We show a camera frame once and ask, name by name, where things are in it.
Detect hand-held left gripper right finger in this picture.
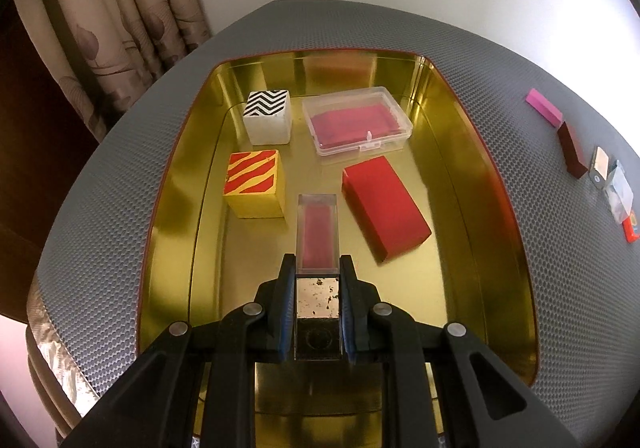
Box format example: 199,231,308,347
339,254,583,448

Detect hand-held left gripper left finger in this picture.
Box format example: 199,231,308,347
60,253,298,448

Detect clear red case gold base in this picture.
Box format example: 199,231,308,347
295,193,343,361

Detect bright red block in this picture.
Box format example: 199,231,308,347
342,155,433,265

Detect red tin box gold interior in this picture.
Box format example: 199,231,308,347
134,48,542,419

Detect yellow block with red stripes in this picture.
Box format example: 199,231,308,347
223,150,287,219

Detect white block black zigzag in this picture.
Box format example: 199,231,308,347
243,90,292,146

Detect clear plastic box red contents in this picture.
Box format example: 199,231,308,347
301,86,414,159

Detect dark red block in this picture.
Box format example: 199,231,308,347
557,121,589,179

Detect pink block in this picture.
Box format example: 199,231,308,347
525,88,564,125

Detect gold metal lighter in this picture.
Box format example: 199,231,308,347
589,145,613,189

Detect clear plastic box blue contents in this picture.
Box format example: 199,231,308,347
603,163,635,221

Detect silver foil sheet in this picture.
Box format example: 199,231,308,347
25,278,101,421

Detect beige printed curtain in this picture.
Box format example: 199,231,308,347
12,0,213,141

